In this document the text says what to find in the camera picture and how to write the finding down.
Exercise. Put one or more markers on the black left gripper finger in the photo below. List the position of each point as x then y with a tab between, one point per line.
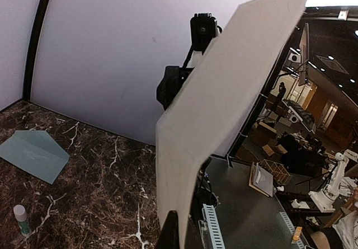
169	237

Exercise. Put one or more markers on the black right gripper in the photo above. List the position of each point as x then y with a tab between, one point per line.
171	83

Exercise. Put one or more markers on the beige lined letter paper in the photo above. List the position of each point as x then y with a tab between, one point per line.
216	97

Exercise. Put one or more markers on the light blue paper envelope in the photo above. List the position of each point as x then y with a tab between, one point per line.
35	152

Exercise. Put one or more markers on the white industrial robot arm background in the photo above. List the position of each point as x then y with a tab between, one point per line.
323	198

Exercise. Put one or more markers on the gray board on floor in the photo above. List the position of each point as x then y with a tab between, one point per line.
261	180

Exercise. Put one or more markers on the white green glue stick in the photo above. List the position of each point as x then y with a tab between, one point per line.
22	220

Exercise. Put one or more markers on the white slotted cable duct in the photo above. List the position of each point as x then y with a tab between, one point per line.
209	229

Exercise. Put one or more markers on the wooden crate frame background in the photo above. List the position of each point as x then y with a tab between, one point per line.
279	172

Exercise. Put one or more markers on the black right corner frame post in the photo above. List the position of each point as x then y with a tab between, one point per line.
32	48

